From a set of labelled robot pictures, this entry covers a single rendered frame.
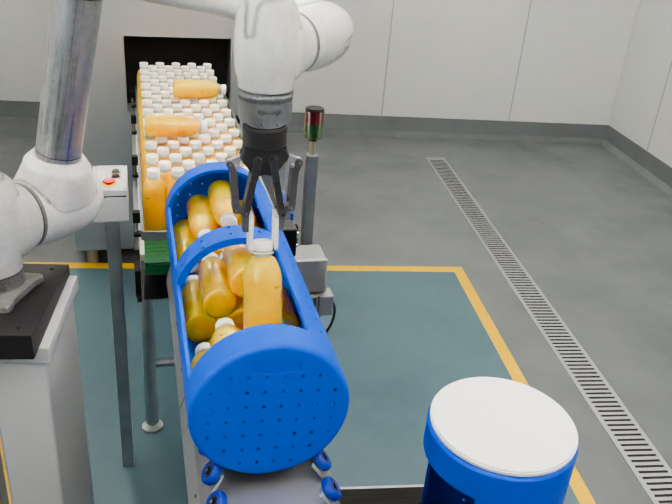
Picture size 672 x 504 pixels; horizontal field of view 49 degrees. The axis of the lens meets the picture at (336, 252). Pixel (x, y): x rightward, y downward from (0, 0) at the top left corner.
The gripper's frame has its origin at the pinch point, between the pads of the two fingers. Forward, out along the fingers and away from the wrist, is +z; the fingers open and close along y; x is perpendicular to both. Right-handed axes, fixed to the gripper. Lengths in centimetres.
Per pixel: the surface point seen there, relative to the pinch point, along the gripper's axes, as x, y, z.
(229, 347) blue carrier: -16.0, -7.8, 13.4
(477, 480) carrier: -32, 34, 35
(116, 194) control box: 82, -28, 28
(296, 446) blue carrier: -19.3, 3.8, 34.0
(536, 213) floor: 290, 238, 143
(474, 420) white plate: -21, 38, 32
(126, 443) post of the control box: 89, -32, 126
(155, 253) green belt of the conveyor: 81, -18, 46
